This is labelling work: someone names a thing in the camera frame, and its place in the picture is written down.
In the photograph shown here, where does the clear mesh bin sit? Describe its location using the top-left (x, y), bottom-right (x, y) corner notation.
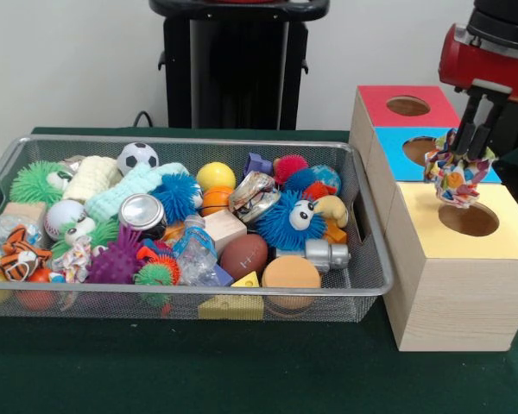
top-left (0, 134), bottom-right (395, 324)

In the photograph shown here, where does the green spiky ball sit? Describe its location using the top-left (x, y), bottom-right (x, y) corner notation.
top-left (9, 160), bottom-right (70, 208)

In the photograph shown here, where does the brown toy football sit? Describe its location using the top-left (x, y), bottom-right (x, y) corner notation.
top-left (219, 234), bottom-right (269, 281)

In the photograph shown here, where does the yellow ball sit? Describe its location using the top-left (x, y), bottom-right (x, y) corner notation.
top-left (196, 161), bottom-right (237, 192)

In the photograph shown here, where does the yellow cheese wedge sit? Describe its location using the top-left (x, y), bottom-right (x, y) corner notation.
top-left (197, 293), bottom-right (265, 322)

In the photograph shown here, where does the orange tiger plush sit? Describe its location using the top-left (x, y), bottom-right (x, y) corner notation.
top-left (0, 224), bottom-right (53, 283)

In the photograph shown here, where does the wooden three-hole box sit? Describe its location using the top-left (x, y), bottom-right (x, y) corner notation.
top-left (349, 85), bottom-right (518, 353)

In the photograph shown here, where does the mint green knit cloth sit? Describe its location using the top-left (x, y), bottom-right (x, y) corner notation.
top-left (84, 162), bottom-right (191, 222)

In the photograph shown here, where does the dark green tablecloth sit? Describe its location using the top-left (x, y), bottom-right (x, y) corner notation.
top-left (0, 127), bottom-right (518, 414)

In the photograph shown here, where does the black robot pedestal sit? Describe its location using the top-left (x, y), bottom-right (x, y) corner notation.
top-left (149, 0), bottom-right (331, 130)

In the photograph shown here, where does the purple spiky ball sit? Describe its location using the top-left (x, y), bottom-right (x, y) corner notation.
top-left (85, 226), bottom-right (146, 285)

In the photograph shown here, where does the black and white soccer ball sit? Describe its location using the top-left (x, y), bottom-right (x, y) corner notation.
top-left (117, 141), bottom-right (160, 173)

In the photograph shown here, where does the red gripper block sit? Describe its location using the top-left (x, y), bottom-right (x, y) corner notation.
top-left (439, 23), bottom-right (518, 162)

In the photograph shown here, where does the cream knit cloth roll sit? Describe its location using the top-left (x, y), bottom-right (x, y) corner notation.
top-left (62, 155), bottom-right (123, 204)

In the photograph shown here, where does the blue fuzzy monster toy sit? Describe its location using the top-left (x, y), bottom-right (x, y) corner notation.
top-left (256, 190), bottom-right (327, 253)

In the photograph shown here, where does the multicoloured rope knot toy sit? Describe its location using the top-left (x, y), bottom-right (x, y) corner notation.
top-left (423, 129), bottom-right (498, 209)

